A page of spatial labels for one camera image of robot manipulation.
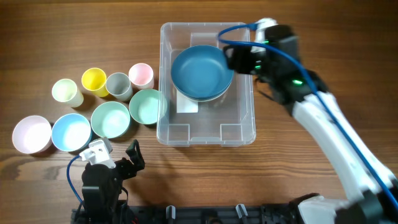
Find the pink plastic cup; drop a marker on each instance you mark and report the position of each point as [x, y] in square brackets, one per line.
[141, 76]

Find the pale pink small bowl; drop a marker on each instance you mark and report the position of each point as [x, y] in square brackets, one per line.
[32, 135]

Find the yellow plastic cup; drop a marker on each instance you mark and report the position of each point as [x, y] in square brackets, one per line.
[94, 80]

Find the grey plastic cup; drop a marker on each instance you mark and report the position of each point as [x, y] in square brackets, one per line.
[119, 85]

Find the dark blue bowl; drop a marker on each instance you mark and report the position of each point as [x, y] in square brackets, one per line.
[201, 63]
[201, 89]

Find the light blue small bowl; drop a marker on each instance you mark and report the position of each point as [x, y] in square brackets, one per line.
[71, 132]

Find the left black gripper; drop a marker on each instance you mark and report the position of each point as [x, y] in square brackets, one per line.
[130, 170]

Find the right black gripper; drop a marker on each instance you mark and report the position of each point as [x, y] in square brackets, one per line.
[240, 61]

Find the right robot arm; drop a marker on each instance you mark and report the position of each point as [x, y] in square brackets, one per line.
[370, 187]

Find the cream large bowl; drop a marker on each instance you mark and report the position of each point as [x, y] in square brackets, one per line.
[202, 100]

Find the mint green bowl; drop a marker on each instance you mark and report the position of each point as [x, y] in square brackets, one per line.
[144, 106]
[110, 120]

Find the white label in container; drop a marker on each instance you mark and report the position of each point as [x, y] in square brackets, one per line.
[185, 104]

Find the cream plastic cup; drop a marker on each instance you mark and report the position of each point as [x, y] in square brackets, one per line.
[66, 91]

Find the clear plastic storage container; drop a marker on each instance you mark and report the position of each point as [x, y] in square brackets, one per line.
[228, 120]

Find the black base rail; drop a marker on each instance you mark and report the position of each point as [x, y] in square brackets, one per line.
[267, 213]

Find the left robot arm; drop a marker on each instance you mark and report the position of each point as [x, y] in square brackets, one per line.
[103, 182]

